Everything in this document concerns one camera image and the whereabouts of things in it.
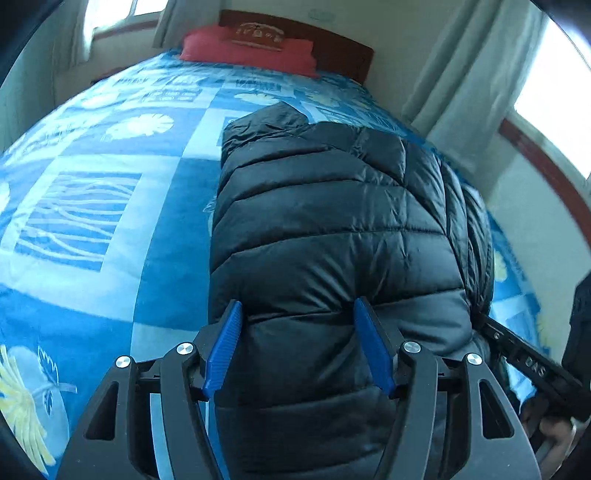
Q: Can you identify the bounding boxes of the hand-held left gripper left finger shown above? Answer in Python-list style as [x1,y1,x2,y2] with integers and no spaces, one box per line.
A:
[55,300,243,480]

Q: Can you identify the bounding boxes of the person's dark clothing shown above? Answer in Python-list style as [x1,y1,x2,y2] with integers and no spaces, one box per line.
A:
[561,272,591,393]

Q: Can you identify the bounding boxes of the white sheer curtain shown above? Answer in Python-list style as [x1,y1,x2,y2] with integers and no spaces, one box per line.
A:
[67,0,100,63]

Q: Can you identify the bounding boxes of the wooden headboard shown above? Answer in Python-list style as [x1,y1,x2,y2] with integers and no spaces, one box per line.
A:
[218,9,374,86]

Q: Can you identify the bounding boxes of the pale pleated curtain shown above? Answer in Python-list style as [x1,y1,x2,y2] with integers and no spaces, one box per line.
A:
[402,0,552,146]

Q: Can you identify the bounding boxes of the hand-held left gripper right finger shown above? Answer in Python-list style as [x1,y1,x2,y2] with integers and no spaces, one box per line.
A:
[353,296,541,480]

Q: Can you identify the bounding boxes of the black puffer jacket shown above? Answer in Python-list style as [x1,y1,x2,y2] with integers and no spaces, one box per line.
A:
[205,102,509,480]

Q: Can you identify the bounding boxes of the red pillow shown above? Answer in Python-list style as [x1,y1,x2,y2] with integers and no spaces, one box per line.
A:
[179,25,319,77]

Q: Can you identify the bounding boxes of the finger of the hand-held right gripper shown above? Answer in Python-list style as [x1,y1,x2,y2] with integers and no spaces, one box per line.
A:
[480,314,515,360]

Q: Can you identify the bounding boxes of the blue patterned bedspread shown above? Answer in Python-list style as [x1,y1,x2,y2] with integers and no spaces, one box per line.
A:
[0,46,550,480]

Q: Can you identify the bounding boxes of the grey curtain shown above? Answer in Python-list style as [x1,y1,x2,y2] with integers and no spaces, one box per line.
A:
[152,0,223,51]

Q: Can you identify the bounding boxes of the window with wooden sill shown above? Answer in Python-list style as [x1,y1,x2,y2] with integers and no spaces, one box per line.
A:
[92,0,169,28]

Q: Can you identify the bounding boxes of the brown printed cushion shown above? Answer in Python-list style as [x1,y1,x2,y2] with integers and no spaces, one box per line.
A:
[224,23,287,47]

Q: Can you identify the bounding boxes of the person's right hand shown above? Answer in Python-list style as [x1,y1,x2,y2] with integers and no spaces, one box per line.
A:
[521,396,579,478]

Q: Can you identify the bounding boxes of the window with brown frame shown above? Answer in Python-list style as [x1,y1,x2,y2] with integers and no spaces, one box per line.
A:
[499,21,591,236]

